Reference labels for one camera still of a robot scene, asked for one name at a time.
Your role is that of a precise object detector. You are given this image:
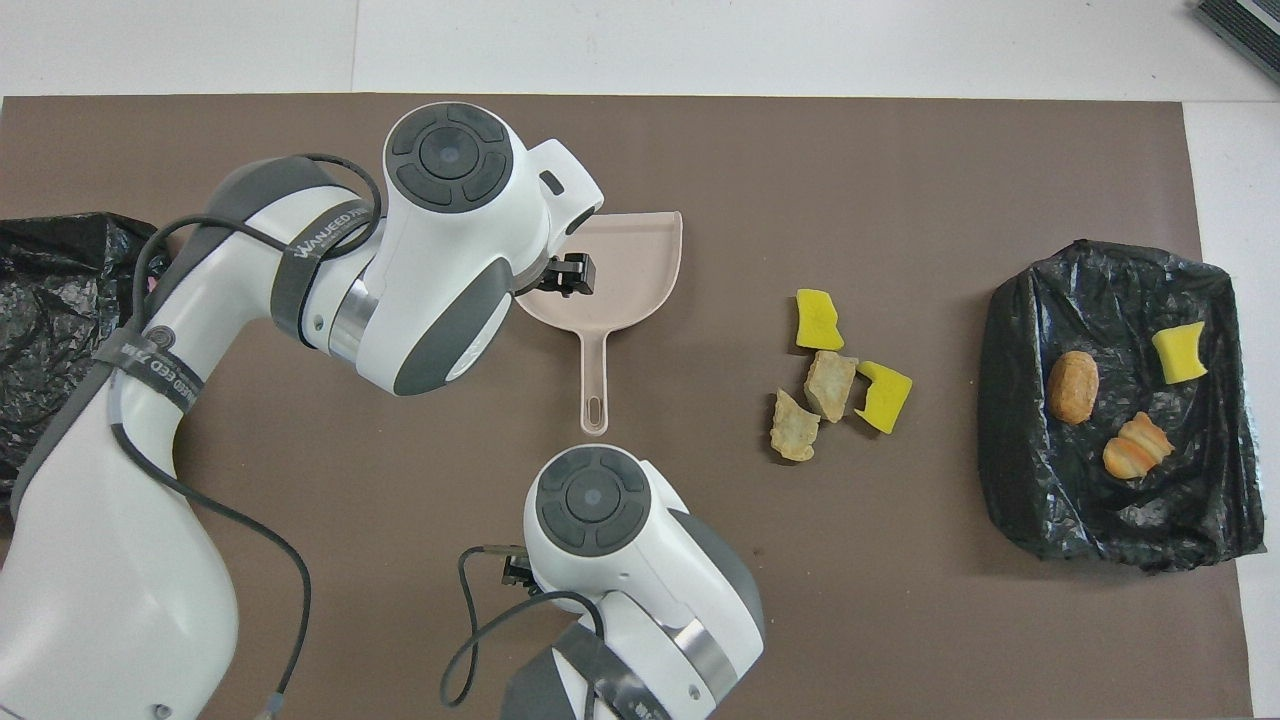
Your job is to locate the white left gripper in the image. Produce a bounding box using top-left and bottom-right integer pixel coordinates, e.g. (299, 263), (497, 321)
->
(529, 137), (607, 300)

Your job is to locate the beige plastic dustpan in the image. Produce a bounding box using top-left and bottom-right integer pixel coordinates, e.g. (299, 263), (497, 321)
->
(515, 210), (685, 437)

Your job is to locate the yellow sponge piece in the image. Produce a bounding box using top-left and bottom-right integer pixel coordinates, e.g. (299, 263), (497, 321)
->
(795, 288), (846, 352)
(853, 360), (914, 435)
(1151, 321), (1209, 385)

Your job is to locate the beige torn bread piece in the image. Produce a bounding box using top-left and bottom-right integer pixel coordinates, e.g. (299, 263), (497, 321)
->
(769, 388), (822, 463)

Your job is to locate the croissant piece with beige underside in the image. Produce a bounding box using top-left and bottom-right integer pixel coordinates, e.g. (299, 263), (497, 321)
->
(804, 349), (859, 424)

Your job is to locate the brown oval bun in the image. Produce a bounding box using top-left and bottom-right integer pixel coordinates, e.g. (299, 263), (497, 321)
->
(1048, 350), (1101, 426)

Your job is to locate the orange striped croissant piece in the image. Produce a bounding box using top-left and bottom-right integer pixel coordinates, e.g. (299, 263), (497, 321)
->
(1102, 411), (1176, 481)

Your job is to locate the black bag lined bin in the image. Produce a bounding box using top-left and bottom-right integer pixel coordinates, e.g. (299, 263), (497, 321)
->
(977, 238), (1267, 574)
(0, 211), (161, 511)

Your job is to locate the brown table mat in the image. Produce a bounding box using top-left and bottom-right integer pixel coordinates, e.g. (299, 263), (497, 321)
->
(0, 94), (1256, 720)

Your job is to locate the grey ribbed vent device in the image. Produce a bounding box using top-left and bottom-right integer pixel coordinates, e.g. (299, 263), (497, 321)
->
(1192, 0), (1280, 86)

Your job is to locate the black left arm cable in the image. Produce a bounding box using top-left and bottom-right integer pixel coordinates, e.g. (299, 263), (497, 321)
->
(108, 152), (386, 720)

